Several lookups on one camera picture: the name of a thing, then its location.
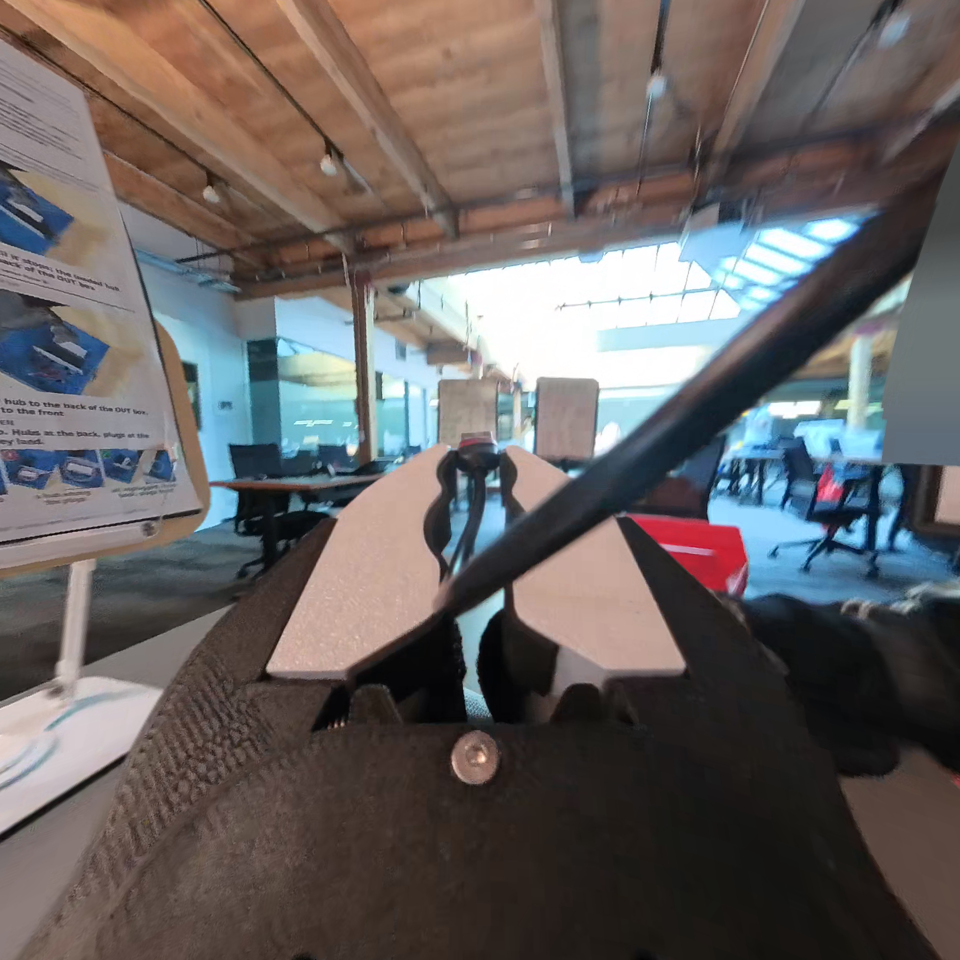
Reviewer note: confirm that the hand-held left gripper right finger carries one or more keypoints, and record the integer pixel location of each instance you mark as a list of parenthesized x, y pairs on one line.
[(600, 600)]

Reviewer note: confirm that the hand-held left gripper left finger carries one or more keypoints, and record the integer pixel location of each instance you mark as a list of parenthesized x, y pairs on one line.
[(360, 592)]

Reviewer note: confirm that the red plastic bin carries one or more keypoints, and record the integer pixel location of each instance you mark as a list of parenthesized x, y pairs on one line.
[(697, 551)]

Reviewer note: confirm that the wooden top desk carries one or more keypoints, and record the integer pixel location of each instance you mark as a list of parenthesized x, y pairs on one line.
[(300, 484)]

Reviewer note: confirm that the whiteboard with green writing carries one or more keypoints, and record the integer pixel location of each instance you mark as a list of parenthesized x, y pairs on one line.
[(469, 412)]

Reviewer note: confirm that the black office chair red item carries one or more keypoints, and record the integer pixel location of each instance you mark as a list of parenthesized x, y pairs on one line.
[(832, 502)]

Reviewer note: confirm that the phone icon door window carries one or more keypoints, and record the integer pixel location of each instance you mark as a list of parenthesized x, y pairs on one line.
[(191, 396)]

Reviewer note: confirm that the framed marker sign on stand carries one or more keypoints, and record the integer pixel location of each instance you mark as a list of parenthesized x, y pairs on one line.
[(941, 501)]

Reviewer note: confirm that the ceiling mounted grey box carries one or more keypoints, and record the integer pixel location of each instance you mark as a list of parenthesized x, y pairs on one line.
[(712, 232)]

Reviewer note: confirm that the instruction sign on stand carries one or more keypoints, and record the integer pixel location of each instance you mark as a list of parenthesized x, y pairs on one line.
[(75, 300)]

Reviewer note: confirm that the ceiling track spotlight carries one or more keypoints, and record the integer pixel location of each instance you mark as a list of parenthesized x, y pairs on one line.
[(892, 26), (656, 84), (328, 163), (211, 193)]

